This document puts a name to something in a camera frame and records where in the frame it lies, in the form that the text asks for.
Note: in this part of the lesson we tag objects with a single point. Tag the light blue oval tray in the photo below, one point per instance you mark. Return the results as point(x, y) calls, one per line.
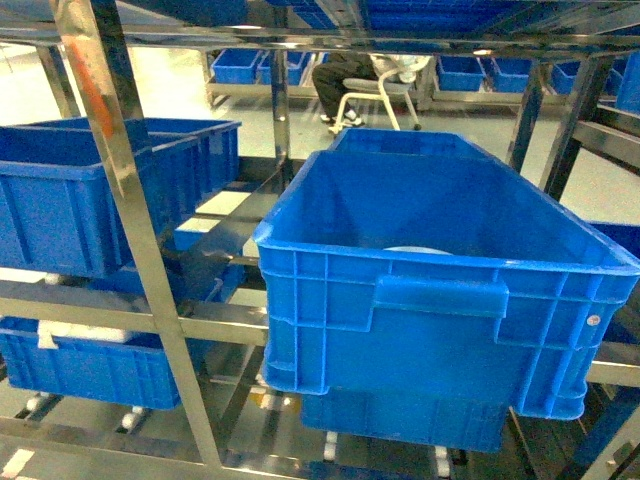
point(417, 250)

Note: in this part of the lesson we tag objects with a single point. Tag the blue crate left shelf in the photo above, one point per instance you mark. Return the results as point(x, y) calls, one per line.
point(58, 214)

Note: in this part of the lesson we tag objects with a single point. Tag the large blue crate front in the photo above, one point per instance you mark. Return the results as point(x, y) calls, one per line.
point(513, 317)

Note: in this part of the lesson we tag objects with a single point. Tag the white chair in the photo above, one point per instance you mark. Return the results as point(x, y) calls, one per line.
point(380, 90)

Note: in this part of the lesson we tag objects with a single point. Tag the seated person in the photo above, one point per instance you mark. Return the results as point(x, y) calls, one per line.
point(328, 78)

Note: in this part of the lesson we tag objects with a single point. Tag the blue crate lower left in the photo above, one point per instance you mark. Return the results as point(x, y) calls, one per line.
point(135, 373)

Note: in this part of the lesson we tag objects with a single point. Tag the steel shelf frame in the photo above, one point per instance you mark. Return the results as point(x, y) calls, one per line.
point(241, 427)

